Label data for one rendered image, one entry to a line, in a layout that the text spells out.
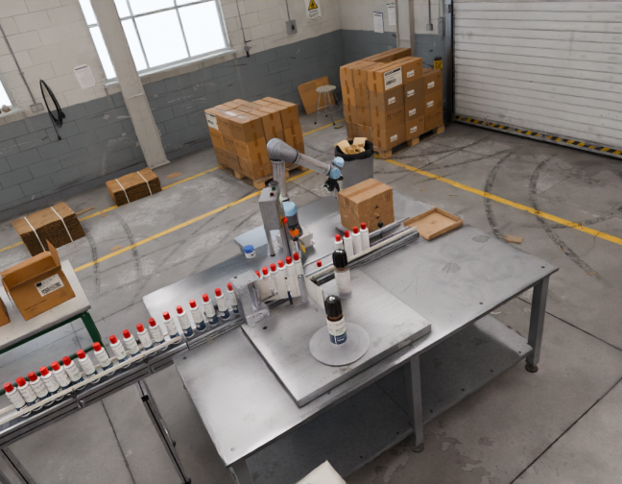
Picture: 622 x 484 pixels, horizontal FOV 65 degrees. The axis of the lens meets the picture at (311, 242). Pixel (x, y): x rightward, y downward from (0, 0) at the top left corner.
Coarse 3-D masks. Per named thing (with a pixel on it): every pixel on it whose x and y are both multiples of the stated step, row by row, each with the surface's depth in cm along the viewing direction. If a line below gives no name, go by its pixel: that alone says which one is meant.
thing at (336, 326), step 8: (328, 296) 235; (336, 296) 234; (328, 304) 231; (336, 304) 231; (328, 312) 234; (336, 312) 233; (328, 320) 237; (336, 320) 237; (344, 320) 239; (328, 328) 241; (336, 328) 238; (344, 328) 240; (336, 336) 240; (344, 336) 242; (336, 344) 243; (344, 344) 245
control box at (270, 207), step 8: (264, 192) 276; (264, 200) 267; (272, 200) 266; (264, 208) 269; (272, 208) 269; (264, 216) 272; (272, 216) 271; (280, 216) 274; (264, 224) 274; (272, 224) 274; (280, 224) 274
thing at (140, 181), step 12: (144, 168) 708; (120, 180) 687; (132, 180) 680; (144, 180) 673; (156, 180) 673; (108, 192) 693; (120, 192) 653; (132, 192) 663; (144, 192) 672; (156, 192) 681; (120, 204) 660
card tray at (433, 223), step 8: (432, 208) 352; (440, 208) 350; (416, 216) 347; (424, 216) 351; (432, 216) 350; (440, 216) 348; (448, 216) 345; (456, 216) 338; (408, 224) 346; (416, 224) 344; (424, 224) 343; (432, 224) 341; (440, 224) 340; (448, 224) 338; (456, 224) 332; (424, 232) 333; (432, 232) 332; (440, 232) 327
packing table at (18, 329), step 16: (64, 272) 375; (0, 288) 369; (80, 288) 351; (64, 304) 336; (80, 304) 334; (16, 320) 330; (32, 320) 327; (48, 320) 324; (64, 320) 326; (0, 336) 317; (16, 336) 314; (32, 336) 322; (96, 336) 347; (0, 352) 315; (48, 368) 372; (16, 384) 363
